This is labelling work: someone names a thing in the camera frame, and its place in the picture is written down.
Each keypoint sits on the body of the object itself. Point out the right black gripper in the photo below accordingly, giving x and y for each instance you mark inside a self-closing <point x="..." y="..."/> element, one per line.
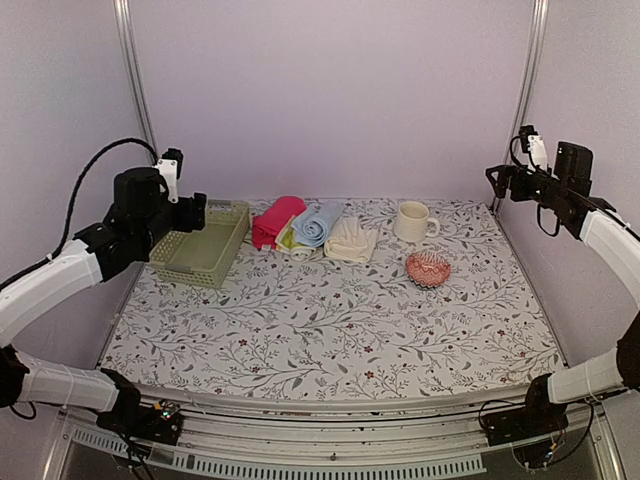
<point x="519" y="194"/>

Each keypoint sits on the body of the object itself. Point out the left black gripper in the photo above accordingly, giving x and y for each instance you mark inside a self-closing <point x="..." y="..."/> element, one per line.
<point x="193" y="212"/>

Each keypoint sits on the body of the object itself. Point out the pink towel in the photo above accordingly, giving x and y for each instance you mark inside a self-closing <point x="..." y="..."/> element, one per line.
<point x="266" y="227"/>

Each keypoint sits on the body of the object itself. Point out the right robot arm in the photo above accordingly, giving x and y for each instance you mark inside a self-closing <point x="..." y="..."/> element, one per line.
<point x="563" y="189"/>

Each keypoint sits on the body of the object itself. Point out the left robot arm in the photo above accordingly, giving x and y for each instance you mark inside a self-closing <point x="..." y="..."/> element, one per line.
<point x="146" y="207"/>

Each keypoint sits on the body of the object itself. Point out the green plastic basket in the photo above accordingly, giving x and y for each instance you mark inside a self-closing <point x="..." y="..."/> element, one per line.
<point x="204" y="258"/>

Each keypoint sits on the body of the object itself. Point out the green white towel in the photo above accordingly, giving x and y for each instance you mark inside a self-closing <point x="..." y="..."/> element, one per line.
<point x="287" y="244"/>

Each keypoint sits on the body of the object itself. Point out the cream ceramic mug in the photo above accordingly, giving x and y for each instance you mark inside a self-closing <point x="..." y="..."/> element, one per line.
<point x="413" y="223"/>

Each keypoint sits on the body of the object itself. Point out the blue rolled towel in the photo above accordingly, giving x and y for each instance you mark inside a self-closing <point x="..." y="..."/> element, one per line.
<point x="313" y="226"/>

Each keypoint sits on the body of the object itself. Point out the red patterned bowl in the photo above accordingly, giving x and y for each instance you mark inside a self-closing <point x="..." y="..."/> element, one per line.
<point x="427" y="270"/>

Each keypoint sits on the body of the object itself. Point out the cream rolled towel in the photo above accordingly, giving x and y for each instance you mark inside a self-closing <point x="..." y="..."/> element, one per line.
<point x="349" y="241"/>

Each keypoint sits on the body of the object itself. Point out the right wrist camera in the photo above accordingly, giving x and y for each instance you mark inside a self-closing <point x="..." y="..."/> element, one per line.
<point x="532" y="144"/>

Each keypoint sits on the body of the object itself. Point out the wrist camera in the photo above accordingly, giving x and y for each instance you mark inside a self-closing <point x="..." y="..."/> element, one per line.
<point x="169" y="166"/>
<point x="532" y="144"/>

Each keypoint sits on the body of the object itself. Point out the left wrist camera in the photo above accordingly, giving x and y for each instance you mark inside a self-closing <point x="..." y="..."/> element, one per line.
<point x="169" y="166"/>

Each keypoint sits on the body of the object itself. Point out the right aluminium post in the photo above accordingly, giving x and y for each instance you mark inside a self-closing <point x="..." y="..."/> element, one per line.
<point x="533" y="56"/>

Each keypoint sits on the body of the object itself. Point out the aluminium post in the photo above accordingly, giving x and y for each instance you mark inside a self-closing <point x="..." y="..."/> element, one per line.
<point x="125" y="30"/>
<point x="533" y="56"/>

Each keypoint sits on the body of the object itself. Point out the left aluminium post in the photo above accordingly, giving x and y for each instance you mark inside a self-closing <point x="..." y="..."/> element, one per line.
<point x="125" y="30"/>

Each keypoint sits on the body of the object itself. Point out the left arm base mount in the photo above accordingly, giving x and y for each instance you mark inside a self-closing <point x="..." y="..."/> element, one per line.
<point x="151" y="423"/>

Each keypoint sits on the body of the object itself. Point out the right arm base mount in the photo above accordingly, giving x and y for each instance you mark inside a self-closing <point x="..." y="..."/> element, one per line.
<point x="505" y="422"/>

